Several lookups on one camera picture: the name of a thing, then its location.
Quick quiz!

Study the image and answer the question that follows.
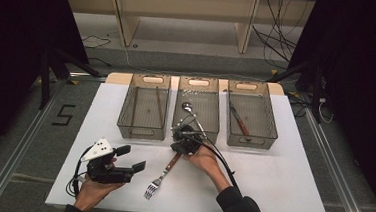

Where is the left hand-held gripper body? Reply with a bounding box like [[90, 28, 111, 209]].
[[78, 136, 138, 186]]

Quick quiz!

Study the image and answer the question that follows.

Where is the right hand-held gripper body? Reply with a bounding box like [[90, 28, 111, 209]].
[[171, 113, 207, 155]]

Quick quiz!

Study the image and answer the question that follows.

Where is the wooden handled fork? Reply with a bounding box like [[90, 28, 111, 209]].
[[142, 149, 183, 204]]

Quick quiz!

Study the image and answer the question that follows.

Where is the metal spoon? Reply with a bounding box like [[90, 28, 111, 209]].
[[179, 101, 210, 138]]

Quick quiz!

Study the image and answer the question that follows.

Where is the smoky clear plastic bin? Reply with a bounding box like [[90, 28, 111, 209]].
[[222, 79, 283, 151], [116, 71, 172, 143], [170, 74, 224, 146]]

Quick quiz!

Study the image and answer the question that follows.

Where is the wooden handled knife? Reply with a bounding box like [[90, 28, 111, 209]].
[[226, 100, 254, 138]]

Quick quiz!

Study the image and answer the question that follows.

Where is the person's left hand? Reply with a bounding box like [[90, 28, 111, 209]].
[[72, 154, 127, 212]]

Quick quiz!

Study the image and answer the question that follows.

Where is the person's right hand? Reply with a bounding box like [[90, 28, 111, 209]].
[[180, 143, 236, 194]]

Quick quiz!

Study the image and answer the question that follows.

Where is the black tripod stand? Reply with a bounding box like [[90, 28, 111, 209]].
[[264, 51, 329, 125], [35, 42, 104, 115]]

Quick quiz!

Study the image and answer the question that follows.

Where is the light wooden shelf unit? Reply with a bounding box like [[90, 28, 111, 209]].
[[59, 0, 318, 61]]

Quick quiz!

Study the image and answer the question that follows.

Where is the black curtain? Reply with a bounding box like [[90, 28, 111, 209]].
[[278, 0, 376, 212], [0, 0, 95, 184]]

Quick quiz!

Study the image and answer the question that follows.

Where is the left hand-held gripper black cable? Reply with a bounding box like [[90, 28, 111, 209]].
[[64, 144, 91, 199]]

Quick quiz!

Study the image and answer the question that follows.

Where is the hand-held gripper black cable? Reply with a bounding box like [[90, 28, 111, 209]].
[[183, 130, 244, 191], [64, 144, 91, 199]]

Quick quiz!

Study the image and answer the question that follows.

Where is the right hand-held gripper black cable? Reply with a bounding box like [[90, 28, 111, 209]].
[[183, 130, 244, 191]]

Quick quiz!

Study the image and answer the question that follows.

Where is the metal floor rail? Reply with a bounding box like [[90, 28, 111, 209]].
[[297, 107, 376, 212], [0, 67, 108, 212]]

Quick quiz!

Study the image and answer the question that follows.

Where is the thin black floor cable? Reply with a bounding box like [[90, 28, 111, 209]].
[[81, 33, 113, 50]]

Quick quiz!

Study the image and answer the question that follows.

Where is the black cable bundle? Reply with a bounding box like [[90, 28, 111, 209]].
[[249, 0, 311, 72]]

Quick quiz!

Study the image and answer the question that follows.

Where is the white cable with plug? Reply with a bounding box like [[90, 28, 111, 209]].
[[316, 96, 336, 125]]

